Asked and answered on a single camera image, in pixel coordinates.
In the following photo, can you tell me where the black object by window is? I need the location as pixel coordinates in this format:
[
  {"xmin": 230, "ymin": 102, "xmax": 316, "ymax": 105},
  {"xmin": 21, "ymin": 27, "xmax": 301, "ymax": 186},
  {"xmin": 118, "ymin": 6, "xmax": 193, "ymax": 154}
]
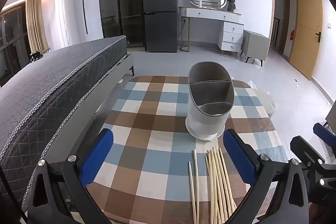
[{"xmin": 29, "ymin": 51, "xmax": 44, "ymax": 63}]

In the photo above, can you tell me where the white vanity desk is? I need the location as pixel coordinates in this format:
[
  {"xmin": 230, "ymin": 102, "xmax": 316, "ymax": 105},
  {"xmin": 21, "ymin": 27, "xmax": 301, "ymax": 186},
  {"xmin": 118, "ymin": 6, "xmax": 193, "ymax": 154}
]
[{"xmin": 179, "ymin": 6, "xmax": 244, "ymax": 56}]

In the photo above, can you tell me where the grey flat board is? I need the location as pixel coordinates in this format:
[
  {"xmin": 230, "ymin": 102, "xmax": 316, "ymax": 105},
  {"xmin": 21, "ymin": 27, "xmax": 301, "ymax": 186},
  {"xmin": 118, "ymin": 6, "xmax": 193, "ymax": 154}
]
[{"xmin": 325, "ymin": 102, "xmax": 336, "ymax": 127}]

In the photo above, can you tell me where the dark stair railing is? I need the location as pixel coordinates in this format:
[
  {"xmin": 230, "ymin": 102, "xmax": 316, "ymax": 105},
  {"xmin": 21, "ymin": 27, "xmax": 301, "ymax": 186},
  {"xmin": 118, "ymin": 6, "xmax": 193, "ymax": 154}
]
[{"xmin": 272, "ymin": 18, "xmax": 281, "ymax": 45}]

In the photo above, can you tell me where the wooden door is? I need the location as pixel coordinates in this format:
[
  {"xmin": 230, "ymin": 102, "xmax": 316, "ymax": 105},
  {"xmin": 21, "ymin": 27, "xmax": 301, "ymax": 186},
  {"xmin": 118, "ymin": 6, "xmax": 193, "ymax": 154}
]
[{"xmin": 289, "ymin": 0, "xmax": 323, "ymax": 80}]

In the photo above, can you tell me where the grey bed frame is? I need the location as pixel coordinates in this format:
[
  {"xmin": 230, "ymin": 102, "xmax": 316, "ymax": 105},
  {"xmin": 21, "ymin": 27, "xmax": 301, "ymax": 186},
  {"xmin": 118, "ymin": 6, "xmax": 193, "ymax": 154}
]
[{"xmin": 22, "ymin": 54, "xmax": 135, "ymax": 214}]

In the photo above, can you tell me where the checkered tablecloth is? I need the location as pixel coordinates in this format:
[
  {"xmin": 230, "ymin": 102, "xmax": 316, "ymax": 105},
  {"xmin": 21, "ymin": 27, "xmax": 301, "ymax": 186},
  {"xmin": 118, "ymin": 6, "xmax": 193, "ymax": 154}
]
[{"xmin": 85, "ymin": 75, "xmax": 289, "ymax": 224}]

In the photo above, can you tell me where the dark grey refrigerator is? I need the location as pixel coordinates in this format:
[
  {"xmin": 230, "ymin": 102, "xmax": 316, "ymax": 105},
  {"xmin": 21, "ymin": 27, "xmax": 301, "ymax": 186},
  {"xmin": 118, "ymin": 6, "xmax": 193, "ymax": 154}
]
[{"xmin": 142, "ymin": 0, "xmax": 179, "ymax": 53}]

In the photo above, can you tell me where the grey white utensil holder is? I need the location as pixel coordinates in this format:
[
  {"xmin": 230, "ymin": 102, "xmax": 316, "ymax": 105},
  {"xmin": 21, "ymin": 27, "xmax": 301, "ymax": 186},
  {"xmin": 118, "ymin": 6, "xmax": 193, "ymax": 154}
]
[{"xmin": 185, "ymin": 61, "xmax": 235, "ymax": 141}]

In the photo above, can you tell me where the pile of wooden chopsticks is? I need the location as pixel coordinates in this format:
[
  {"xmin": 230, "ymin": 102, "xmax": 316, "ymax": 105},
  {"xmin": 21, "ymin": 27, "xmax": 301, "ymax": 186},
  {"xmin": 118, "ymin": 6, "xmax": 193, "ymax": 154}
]
[{"xmin": 188, "ymin": 145, "xmax": 238, "ymax": 224}]

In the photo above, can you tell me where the dark grey mattress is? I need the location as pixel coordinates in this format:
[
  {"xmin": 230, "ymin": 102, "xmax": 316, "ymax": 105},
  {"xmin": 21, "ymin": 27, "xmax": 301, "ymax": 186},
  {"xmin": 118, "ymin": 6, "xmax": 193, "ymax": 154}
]
[{"xmin": 0, "ymin": 35, "xmax": 128, "ymax": 203}]

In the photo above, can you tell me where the grey nightstand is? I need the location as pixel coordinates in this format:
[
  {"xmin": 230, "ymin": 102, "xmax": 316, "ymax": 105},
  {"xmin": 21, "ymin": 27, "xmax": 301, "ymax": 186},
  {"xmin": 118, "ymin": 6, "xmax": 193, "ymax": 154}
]
[{"xmin": 240, "ymin": 29, "xmax": 271, "ymax": 66}]

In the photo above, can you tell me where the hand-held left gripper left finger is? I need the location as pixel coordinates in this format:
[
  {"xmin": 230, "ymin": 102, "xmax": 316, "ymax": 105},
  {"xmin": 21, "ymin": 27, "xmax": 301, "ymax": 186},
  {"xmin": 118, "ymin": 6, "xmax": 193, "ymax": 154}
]
[{"xmin": 31, "ymin": 128, "xmax": 114, "ymax": 224}]

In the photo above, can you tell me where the dark window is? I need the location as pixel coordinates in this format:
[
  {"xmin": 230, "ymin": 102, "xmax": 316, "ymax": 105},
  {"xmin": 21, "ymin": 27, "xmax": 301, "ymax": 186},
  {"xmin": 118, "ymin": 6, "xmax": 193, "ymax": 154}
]
[{"xmin": 0, "ymin": 1, "xmax": 30, "ymax": 85}]

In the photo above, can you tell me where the beige curtain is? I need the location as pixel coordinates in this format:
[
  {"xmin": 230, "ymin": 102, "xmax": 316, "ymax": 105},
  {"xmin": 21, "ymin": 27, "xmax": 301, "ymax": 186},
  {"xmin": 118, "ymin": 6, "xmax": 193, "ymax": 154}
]
[{"xmin": 26, "ymin": 0, "xmax": 50, "ymax": 52}]

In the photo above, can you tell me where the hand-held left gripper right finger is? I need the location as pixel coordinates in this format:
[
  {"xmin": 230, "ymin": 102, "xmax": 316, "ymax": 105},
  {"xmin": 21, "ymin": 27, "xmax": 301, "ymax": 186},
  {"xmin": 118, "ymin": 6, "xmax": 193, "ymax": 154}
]
[{"xmin": 223, "ymin": 129, "xmax": 310, "ymax": 224}]

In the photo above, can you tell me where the clear plastic bag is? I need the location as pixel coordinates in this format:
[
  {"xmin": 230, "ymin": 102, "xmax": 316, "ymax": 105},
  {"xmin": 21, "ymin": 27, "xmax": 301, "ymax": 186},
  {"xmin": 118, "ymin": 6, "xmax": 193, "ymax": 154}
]
[{"xmin": 248, "ymin": 80, "xmax": 265, "ymax": 92}]

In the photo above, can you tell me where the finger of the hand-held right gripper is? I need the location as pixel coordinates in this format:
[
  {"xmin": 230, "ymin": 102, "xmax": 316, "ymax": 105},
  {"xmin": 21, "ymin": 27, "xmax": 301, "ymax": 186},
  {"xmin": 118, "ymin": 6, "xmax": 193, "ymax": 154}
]
[
  {"xmin": 290, "ymin": 135, "xmax": 336, "ymax": 188},
  {"xmin": 313, "ymin": 123, "xmax": 336, "ymax": 148}
]

